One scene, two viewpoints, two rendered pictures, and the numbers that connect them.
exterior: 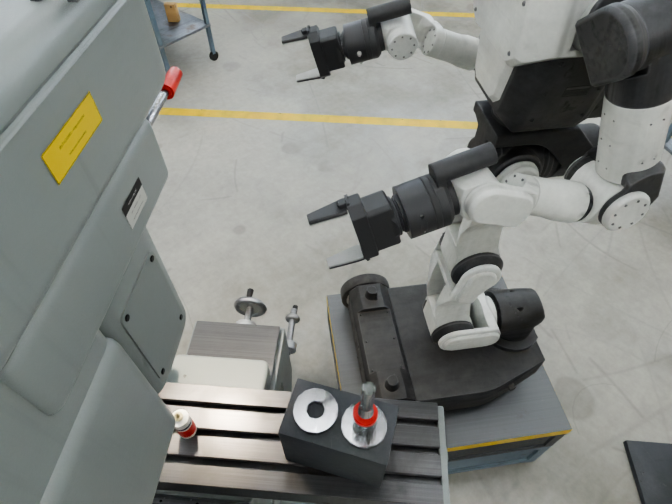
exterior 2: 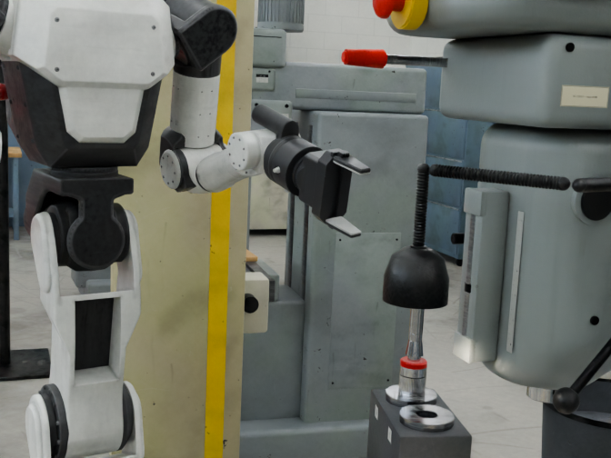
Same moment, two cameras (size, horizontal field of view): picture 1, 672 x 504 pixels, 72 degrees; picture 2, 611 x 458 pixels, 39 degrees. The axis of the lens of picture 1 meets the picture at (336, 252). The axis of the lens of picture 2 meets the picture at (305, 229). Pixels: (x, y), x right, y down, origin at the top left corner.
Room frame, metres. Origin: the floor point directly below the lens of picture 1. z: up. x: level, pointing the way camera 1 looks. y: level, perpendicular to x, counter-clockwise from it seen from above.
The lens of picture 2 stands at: (1.10, 1.20, 1.66)
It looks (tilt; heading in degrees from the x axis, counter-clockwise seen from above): 9 degrees down; 246
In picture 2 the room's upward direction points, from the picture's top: 3 degrees clockwise
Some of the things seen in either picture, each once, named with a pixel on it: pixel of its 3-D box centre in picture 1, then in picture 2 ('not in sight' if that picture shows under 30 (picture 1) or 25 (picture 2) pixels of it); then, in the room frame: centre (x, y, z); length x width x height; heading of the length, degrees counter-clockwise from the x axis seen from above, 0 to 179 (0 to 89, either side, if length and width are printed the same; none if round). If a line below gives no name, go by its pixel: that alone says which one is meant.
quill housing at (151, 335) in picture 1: (96, 312); (562, 253); (0.36, 0.35, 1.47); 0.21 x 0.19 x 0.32; 86
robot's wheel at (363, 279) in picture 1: (365, 292); not in sight; (1.05, -0.12, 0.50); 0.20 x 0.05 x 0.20; 98
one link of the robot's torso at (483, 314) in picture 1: (461, 317); not in sight; (0.83, -0.43, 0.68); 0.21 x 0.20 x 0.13; 98
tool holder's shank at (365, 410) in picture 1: (367, 401); (415, 329); (0.31, -0.05, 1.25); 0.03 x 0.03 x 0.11
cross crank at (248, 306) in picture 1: (248, 315); not in sight; (0.86, 0.31, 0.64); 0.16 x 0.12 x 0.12; 176
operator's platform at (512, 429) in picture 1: (429, 377); not in sight; (0.83, -0.39, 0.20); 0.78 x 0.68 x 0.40; 98
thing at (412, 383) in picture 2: (364, 419); (412, 379); (0.31, -0.05, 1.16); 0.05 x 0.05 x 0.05
